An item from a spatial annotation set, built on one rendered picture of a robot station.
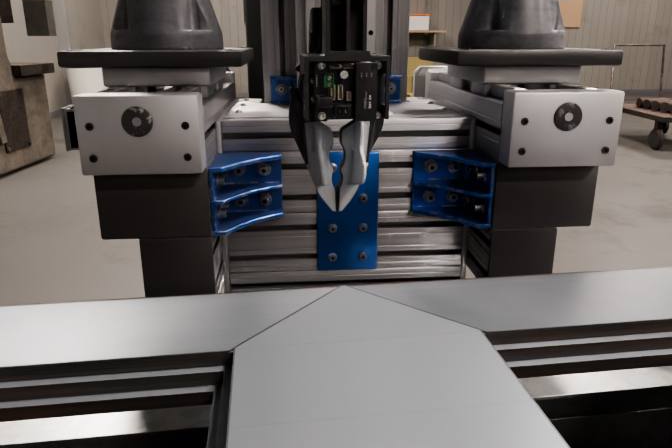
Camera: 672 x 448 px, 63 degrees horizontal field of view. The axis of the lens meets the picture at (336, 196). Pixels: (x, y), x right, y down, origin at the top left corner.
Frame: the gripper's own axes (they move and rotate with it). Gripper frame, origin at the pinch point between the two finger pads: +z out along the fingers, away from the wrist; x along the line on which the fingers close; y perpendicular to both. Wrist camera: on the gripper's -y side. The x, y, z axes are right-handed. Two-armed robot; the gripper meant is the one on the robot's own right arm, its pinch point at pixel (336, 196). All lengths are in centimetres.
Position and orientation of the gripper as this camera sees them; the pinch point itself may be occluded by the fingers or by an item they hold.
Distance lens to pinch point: 54.5
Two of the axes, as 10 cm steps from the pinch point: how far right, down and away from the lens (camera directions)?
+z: 0.0, 9.6, 2.8
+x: 9.9, -0.4, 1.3
